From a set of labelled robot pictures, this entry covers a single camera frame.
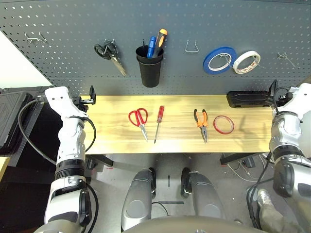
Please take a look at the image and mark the red handled scissors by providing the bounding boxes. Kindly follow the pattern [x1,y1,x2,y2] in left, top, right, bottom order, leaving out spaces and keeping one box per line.
[128,108,149,142]

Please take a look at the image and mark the red tape roll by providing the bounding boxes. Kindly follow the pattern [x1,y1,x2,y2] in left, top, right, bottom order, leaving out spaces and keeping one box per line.
[213,115,235,134]

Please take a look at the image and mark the black handled scissors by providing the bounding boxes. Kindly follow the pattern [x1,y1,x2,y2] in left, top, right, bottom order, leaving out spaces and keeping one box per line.
[94,38,128,77]

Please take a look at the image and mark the light wooden board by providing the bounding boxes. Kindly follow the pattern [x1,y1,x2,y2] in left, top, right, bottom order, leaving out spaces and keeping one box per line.
[0,156,12,180]

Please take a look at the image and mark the short black wrist cable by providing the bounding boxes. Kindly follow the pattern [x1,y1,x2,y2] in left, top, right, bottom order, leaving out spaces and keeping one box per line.
[70,116,97,153]

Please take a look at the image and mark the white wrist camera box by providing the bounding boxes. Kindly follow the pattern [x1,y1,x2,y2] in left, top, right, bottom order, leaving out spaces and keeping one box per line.
[44,86,85,119]
[289,83,311,122]

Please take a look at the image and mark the white floor cable tangle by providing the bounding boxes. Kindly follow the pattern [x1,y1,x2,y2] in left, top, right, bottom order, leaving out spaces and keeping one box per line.
[228,157,268,180]

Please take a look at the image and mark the silver right robot leg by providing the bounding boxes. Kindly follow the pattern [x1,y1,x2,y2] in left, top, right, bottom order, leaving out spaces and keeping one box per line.
[181,167,226,219]

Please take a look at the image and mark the black rectangular box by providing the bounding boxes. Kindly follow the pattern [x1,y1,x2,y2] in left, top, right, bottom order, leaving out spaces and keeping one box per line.
[226,90,272,108]

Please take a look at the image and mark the black side stand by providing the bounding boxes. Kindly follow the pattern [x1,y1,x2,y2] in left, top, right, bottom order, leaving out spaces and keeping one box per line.
[0,86,63,168]

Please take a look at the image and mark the black ribbed tool case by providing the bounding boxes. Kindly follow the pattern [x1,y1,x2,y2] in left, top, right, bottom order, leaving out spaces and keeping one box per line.
[0,91,35,150]

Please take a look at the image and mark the orange black needle-nose pliers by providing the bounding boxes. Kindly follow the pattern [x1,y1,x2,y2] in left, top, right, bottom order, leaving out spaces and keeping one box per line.
[193,109,209,144]

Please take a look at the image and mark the white tape roll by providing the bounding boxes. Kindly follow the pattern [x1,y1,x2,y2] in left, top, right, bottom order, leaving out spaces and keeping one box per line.
[232,50,261,74]

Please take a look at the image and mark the silver wire pliers holder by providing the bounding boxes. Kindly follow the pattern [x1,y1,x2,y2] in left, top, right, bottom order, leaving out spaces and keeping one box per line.
[185,39,200,52]

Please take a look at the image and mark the silver left robot leg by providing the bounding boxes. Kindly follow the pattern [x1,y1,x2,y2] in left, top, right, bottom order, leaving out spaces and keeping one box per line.
[121,167,157,231]

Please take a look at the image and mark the red screwdriver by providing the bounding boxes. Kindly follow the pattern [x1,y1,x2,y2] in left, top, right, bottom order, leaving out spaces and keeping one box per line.
[154,105,165,144]

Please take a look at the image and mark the blue tape roll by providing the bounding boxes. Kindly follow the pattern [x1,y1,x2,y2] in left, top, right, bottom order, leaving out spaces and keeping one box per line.
[203,45,238,75]

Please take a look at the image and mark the thin black floor cable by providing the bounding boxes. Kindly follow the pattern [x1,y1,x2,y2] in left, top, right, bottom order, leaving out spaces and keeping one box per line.
[152,201,170,216]

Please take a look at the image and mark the silver double peg hook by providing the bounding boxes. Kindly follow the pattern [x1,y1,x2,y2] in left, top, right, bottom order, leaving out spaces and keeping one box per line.
[24,33,48,44]

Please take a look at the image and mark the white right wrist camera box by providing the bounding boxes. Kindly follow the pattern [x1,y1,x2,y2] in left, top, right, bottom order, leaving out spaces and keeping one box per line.
[289,83,311,122]

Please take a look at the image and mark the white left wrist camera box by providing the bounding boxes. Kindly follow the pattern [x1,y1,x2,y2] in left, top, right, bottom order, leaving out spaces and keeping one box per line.
[44,86,85,119]

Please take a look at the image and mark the silver robot leg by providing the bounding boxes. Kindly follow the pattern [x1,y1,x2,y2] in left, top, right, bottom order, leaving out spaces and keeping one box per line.
[181,167,226,219]
[121,167,157,231]

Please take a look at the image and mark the grey white sneaker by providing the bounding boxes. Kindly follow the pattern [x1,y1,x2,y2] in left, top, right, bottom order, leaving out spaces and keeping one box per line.
[257,188,276,216]

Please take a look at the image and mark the blue screwdriver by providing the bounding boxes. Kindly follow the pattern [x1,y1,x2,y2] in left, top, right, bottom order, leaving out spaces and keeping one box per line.
[146,36,157,58]

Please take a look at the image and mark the black left shoulder cable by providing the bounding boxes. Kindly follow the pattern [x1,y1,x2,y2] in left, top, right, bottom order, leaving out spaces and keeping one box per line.
[81,183,99,233]

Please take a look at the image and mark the grey robot torso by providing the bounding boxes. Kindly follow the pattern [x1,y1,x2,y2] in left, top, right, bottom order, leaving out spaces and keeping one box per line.
[119,216,268,233]

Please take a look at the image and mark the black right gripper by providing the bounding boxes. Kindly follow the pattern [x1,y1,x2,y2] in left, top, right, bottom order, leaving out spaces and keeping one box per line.
[268,79,294,108]

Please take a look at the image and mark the khaki trouser leg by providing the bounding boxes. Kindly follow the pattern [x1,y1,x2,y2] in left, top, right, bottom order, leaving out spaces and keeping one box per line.
[259,206,304,233]

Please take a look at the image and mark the orange black screwdriver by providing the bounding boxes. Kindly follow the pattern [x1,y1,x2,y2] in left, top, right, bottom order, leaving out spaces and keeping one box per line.
[151,28,168,58]

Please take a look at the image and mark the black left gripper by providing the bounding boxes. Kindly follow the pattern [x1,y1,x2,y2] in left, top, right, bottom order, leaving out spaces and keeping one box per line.
[72,85,96,115]

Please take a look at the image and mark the black plastic cup holder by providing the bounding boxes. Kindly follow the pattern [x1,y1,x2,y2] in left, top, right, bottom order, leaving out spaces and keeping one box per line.
[135,46,164,88]

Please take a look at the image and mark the dark grey pegboard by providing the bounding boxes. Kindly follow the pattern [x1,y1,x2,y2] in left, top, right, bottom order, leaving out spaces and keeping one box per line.
[0,0,311,96]

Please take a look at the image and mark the black left camera cable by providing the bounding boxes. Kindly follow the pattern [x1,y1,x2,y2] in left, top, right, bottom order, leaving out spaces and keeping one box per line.
[18,96,58,166]

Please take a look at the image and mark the silver scissors peg hook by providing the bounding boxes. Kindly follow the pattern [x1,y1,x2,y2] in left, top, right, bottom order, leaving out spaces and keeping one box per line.
[104,38,115,54]

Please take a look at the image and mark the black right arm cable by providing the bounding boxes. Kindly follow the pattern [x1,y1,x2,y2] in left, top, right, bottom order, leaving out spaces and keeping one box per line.
[246,155,273,229]

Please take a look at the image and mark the black table leg bracket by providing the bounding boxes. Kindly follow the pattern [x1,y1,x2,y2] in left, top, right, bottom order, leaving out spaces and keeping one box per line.
[86,154,114,168]
[220,152,255,166]

